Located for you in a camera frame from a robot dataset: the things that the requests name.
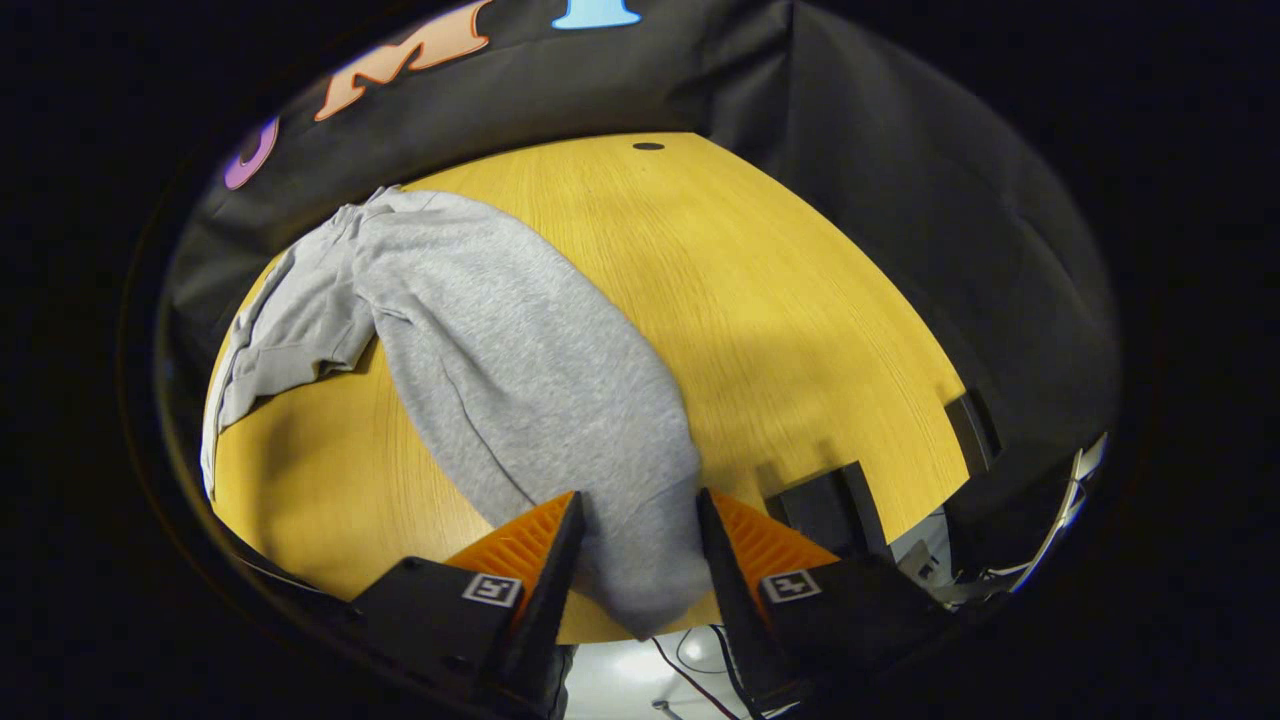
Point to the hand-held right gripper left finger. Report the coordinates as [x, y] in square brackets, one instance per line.
[545, 620]

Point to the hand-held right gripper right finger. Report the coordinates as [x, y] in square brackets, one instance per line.
[735, 620]

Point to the grey zip sweatshirt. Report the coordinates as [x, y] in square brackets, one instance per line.
[520, 380]

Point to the black backdrop cloth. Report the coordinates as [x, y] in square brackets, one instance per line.
[900, 200]

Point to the black table edge bracket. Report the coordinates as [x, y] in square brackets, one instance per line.
[972, 432]

